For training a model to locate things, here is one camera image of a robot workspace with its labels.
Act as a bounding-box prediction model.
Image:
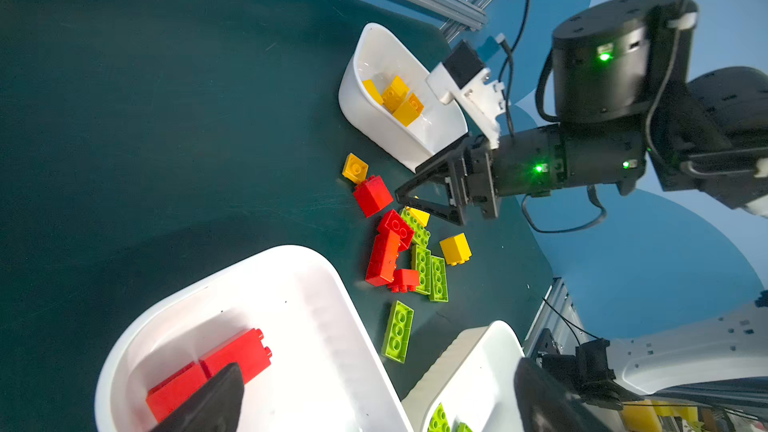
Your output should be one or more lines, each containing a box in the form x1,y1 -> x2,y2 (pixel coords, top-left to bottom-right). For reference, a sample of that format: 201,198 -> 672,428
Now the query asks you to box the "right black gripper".
395,124 -> 647,225

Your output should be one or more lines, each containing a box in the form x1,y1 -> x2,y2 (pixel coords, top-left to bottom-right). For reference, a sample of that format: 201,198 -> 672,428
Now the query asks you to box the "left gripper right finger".
514,358 -> 609,432

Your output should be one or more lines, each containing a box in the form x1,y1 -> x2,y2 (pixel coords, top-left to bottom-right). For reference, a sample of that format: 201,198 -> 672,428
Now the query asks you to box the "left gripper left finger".
152,363 -> 245,432

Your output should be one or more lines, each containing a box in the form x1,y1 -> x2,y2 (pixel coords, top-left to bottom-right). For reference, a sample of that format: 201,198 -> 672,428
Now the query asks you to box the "red square brick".
377,210 -> 415,252

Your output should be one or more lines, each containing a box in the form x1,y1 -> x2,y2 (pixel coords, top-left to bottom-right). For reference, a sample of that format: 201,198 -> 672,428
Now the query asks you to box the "green brick low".
429,256 -> 449,303
381,301 -> 414,364
411,244 -> 431,295

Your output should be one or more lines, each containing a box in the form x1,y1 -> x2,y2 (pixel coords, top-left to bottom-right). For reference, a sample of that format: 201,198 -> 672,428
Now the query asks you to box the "red long brick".
365,231 -> 400,286

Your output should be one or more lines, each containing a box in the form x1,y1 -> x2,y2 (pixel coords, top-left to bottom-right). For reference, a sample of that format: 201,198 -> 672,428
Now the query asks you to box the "yellow upturned small brick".
342,153 -> 369,185

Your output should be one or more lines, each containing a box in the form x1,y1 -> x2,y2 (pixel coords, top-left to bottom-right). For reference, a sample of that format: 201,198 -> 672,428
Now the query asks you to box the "red small brick low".
388,269 -> 421,293

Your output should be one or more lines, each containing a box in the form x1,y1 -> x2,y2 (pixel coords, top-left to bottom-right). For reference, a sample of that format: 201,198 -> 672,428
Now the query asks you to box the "green studded brick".
400,208 -> 431,248

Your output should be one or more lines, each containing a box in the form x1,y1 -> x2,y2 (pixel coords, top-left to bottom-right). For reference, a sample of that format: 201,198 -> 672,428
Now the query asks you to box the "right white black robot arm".
396,0 -> 767,402

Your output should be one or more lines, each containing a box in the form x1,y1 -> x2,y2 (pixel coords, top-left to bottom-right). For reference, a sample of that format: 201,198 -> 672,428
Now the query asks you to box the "white tray front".
402,320 -> 524,431

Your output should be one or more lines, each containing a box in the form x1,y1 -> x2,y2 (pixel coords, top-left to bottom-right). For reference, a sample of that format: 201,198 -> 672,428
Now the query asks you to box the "white tray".
338,23 -> 468,171
402,320 -> 524,431
94,245 -> 410,431

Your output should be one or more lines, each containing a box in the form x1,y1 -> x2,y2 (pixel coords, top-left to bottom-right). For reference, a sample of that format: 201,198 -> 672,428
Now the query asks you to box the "yellow brick pair centre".
393,93 -> 424,127

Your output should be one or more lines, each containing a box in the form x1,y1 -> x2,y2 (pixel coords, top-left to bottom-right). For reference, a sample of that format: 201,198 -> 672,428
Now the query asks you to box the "white tray back right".
338,23 -> 468,171

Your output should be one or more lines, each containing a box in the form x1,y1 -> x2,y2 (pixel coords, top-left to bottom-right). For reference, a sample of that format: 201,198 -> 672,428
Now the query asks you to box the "white tray left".
94,245 -> 410,431

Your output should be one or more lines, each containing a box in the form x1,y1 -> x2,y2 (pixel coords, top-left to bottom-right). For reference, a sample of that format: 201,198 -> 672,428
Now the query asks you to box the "aluminium front rail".
522,277 -> 592,358

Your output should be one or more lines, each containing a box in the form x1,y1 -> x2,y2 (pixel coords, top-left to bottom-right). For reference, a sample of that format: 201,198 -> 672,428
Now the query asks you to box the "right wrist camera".
426,40 -> 505,150

